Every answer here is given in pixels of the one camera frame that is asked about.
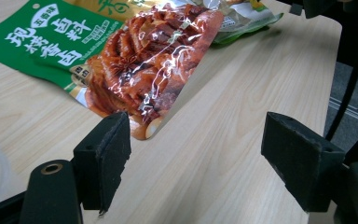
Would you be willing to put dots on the black stand leg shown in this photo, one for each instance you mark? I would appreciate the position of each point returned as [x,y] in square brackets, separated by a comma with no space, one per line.
[345,99]

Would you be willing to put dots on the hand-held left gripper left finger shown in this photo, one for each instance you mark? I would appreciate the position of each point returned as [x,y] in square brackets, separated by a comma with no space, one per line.
[102,161]

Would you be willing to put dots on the aluminium floor rail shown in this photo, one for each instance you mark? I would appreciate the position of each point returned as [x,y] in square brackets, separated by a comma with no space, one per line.
[354,109]

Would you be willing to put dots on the green snack packet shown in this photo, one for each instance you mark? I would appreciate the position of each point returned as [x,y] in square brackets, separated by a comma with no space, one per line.
[43,40]

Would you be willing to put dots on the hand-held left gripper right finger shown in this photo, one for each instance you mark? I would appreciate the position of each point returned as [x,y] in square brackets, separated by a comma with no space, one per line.
[301,165]

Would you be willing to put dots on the white and green packet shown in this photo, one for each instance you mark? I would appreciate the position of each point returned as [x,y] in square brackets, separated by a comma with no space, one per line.
[245,21]

